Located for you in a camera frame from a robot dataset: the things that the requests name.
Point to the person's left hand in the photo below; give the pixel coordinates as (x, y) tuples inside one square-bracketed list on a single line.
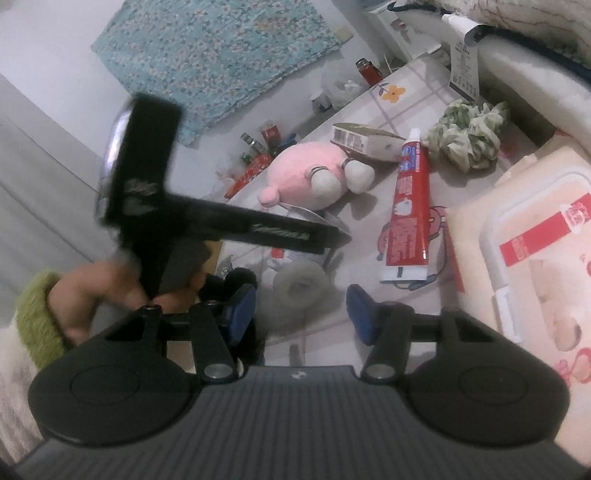
[(92, 295)]

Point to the red white toothpaste tube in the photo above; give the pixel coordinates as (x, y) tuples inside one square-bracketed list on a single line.
[(408, 207)]

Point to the white paper tag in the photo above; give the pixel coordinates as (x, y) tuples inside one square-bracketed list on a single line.
[(465, 60)]

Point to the pink plush toy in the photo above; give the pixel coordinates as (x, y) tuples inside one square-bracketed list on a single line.
[(304, 173)]

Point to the clear plastic bottle red label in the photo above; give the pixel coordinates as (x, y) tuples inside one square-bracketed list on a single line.
[(300, 295)]

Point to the brown cardboard box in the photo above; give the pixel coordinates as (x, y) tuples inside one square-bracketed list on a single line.
[(213, 261)]

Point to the white plastic bag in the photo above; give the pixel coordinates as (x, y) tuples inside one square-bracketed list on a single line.
[(344, 90)]

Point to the checked floral bed sheet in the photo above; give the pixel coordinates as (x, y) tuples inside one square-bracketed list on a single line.
[(369, 230)]

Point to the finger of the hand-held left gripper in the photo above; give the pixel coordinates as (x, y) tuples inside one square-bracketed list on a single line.
[(336, 237)]

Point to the pink wet wipes pack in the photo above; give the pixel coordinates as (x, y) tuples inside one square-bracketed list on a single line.
[(545, 277)]

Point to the cream quilted blanket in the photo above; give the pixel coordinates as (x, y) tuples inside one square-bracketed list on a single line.
[(521, 11)]

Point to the person's left forearm green sleeve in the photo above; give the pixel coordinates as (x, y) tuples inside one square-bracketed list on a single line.
[(39, 318)]

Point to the green white scrunchie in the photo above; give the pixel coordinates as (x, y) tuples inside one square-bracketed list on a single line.
[(466, 134)]

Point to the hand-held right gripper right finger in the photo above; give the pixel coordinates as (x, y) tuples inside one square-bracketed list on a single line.
[(362, 314)]

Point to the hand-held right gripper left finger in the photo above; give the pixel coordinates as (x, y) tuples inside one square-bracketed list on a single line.
[(242, 309)]

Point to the red snack bag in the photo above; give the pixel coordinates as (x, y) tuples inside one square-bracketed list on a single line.
[(251, 173)]

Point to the teal floral wall cloth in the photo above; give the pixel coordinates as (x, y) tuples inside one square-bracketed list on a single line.
[(217, 60)]

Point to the small gold white box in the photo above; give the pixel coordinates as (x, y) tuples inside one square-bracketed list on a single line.
[(369, 143)]

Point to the small blue item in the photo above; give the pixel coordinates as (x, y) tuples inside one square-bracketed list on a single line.
[(288, 137)]

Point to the green drink can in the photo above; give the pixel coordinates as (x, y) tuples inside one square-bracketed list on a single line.
[(245, 158)]

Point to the red snack jar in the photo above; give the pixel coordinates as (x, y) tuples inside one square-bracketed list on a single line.
[(271, 134)]

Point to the red thermos flask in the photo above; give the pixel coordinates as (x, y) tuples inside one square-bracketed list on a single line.
[(368, 71)]

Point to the dark glass bottle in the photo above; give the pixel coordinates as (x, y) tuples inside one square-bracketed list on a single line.
[(247, 139)]

